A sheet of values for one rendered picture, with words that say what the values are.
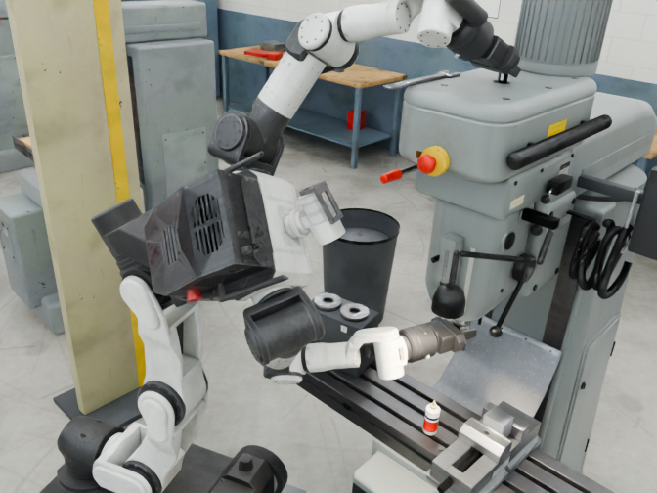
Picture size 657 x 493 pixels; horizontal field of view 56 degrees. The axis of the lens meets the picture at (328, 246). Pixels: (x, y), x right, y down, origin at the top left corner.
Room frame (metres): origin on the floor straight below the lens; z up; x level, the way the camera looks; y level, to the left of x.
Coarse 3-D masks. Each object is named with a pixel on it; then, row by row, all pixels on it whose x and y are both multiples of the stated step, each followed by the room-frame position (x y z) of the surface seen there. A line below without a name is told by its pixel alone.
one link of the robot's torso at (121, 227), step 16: (112, 208) 1.35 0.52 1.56; (128, 208) 1.37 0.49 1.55; (96, 224) 1.34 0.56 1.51; (112, 224) 1.33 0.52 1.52; (128, 224) 1.33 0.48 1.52; (144, 224) 1.35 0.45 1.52; (112, 240) 1.31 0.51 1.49; (128, 240) 1.30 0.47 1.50; (144, 240) 1.29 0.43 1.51; (128, 256) 1.30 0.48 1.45; (144, 256) 1.28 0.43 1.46; (176, 304) 1.26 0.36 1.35
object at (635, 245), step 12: (648, 180) 1.33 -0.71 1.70; (648, 192) 1.32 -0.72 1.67; (648, 204) 1.32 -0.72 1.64; (636, 216) 1.33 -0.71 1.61; (648, 216) 1.31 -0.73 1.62; (636, 228) 1.32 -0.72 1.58; (648, 228) 1.31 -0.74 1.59; (636, 240) 1.32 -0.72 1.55; (648, 240) 1.30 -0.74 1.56; (636, 252) 1.32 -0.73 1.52; (648, 252) 1.30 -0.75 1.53
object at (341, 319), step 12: (312, 300) 1.72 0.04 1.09; (324, 300) 1.72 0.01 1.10; (336, 300) 1.71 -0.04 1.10; (324, 312) 1.66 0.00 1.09; (336, 312) 1.66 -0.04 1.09; (348, 312) 1.64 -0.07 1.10; (360, 312) 1.65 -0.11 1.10; (372, 312) 1.67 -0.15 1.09; (324, 324) 1.64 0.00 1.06; (336, 324) 1.62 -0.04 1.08; (348, 324) 1.60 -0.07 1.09; (360, 324) 1.60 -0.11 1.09; (372, 324) 1.64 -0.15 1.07; (324, 336) 1.64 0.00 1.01; (336, 336) 1.62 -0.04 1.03; (348, 336) 1.59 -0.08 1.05; (360, 348) 1.57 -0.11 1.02; (372, 360) 1.66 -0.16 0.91; (348, 372) 1.59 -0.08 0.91; (360, 372) 1.59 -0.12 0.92
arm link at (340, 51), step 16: (336, 16) 1.37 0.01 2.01; (352, 16) 1.34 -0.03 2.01; (368, 16) 1.32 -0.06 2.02; (384, 16) 1.30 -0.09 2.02; (336, 32) 1.35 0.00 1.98; (352, 32) 1.34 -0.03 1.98; (368, 32) 1.33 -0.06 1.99; (384, 32) 1.31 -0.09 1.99; (336, 48) 1.36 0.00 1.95; (352, 48) 1.39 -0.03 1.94; (336, 64) 1.39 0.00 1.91
